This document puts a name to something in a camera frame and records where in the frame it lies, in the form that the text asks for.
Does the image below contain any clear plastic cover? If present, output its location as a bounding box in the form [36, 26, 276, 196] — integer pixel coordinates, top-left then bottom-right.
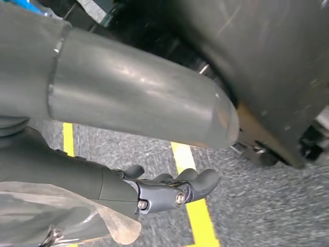
[0, 181, 142, 247]

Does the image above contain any dark grey robot body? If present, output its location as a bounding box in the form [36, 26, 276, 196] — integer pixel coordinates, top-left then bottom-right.
[38, 0, 329, 169]

